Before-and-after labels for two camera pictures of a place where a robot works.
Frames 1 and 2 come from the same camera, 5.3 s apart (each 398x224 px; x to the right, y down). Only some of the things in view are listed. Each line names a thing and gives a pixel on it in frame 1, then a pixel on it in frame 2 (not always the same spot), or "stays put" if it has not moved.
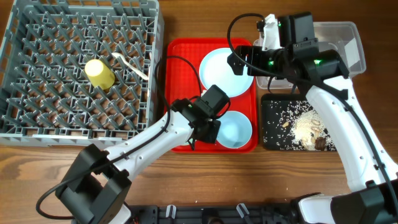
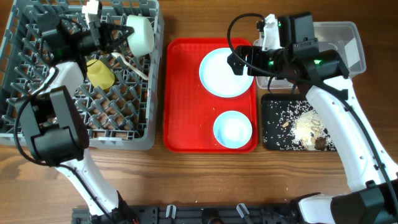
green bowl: (187, 143) to (141, 42)
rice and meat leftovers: (294, 126) stays put
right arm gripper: (242, 52) stays put
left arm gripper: (211, 137) to (100, 32)
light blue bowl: (235, 129) stays put
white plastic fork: (135, 70) stays put
